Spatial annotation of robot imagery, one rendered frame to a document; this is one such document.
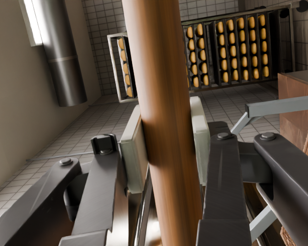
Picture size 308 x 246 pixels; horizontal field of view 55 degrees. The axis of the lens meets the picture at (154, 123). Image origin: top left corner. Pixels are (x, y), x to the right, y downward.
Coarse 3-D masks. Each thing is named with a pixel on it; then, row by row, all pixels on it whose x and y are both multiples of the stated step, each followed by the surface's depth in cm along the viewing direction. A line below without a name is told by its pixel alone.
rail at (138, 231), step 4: (148, 168) 176; (148, 172) 171; (148, 176) 166; (148, 180) 161; (148, 184) 157; (144, 188) 154; (144, 192) 149; (144, 196) 146; (144, 200) 142; (144, 204) 139; (144, 208) 136; (140, 212) 133; (140, 216) 130; (140, 220) 127; (140, 224) 124; (140, 228) 122; (136, 232) 120; (140, 232) 120; (136, 236) 117; (136, 240) 115; (136, 244) 113
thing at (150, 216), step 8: (152, 184) 155; (152, 192) 149; (152, 200) 144; (152, 208) 139; (144, 216) 129; (152, 216) 135; (144, 224) 124; (152, 224) 131; (144, 232) 118; (152, 232) 127; (144, 240) 114; (152, 240) 124; (160, 240) 138
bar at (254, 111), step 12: (252, 108) 104; (264, 108) 103; (276, 108) 103; (288, 108) 103; (300, 108) 103; (240, 120) 107; (252, 120) 107; (264, 216) 63; (252, 228) 64; (264, 228) 64; (252, 240) 65
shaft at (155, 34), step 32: (128, 0) 15; (160, 0) 15; (128, 32) 16; (160, 32) 15; (160, 64) 15; (160, 96) 16; (160, 128) 17; (192, 128) 18; (160, 160) 17; (192, 160) 18; (160, 192) 18; (192, 192) 18; (160, 224) 19; (192, 224) 19
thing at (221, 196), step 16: (224, 144) 13; (208, 160) 12; (224, 160) 11; (208, 176) 10; (224, 176) 10; (240, 176) 10; (208, 192) 9; (224, 192) 9; (240, 192) 9; (208, 208) 9; (224, 208) 8; (240, 208) 8; (208, 224) 7; (224, 224) 7; (240, 224) 7; (208, 240) 7; (224, 240) 7; (240, 240) 7
